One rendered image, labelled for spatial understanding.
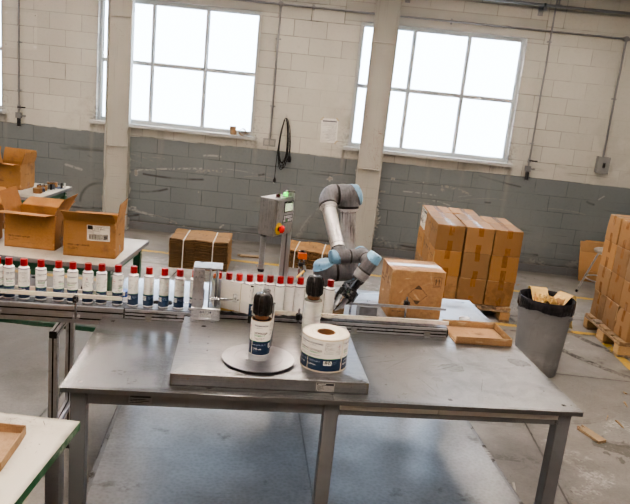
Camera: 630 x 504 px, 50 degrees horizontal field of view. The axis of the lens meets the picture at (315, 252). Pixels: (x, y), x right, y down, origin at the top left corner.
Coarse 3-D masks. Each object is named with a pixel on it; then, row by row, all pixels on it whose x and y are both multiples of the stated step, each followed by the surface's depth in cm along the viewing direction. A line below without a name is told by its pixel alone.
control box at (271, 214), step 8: (264, 200) 337; (272, 200) 335; (280, 200) 336; (288, 200) 343; (264, 208) 338; (272, 208) 336; (280, 208) 338; (264, 216) 339; (272, 216) 336; (280, 216) 339; (264, 224) 340; (272, 224) 337; (280, 224) 341; (288, 224) 348; (264, 232) 340; (272, 232) 338; (288, 232) 350
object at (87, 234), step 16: (64, 224) 449; (80, 224) 449; (96, 224) 450; (112, 224) 451; (64, 240) 451; (80, 240) 452; (96, 240) 453; (112, 240) 453; (96, 256) 455; (112, 256) 456
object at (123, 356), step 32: (128, 320) 334; (480, 320) 390; (96, 352) 293; (128, 352) 296; (160, 352) 300; (384, 352) 327; (416, 352) 331; (448, 352) 335; (480, 352) 340; (512, 352) 344; (64, 384) 261; (96, 384) 264; (128, 384) 266; (160, 384) 269; (384, 384) 291; (416, 384) 294; (448, 384) 298; (480, 384) 301; (512, 384) 305; (544, 384) 308; (576, 416) 283
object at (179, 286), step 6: (180, 270) 337; (180, 276) 338; (180, 282) 338; (174, 288) 340; (180, 288) 338; (174, 294) 340; (180, 294) 339; (174, 300) 340; (180, 300) 340; (174, 306) 341; (180, 306) 341
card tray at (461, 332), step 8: (448, 320) 373; (456, 320) 374; (464, 320) 374; (448, 328) 370; (456, 328) 371; (464, 328) 372; (472, 328) 374; (480, 328) 375; (488, 328) 376; (496, 328) 373; (456, 336) 348; (464, 336) 349; (472, 336) 361; (480, 336) 362; (488, 336) 363; (496, 336) 365; (504, 336) 361; (472, 344) 350; (480, 344) 350; (488, 344) 351; (496, 344) 351; (504, 344) 352
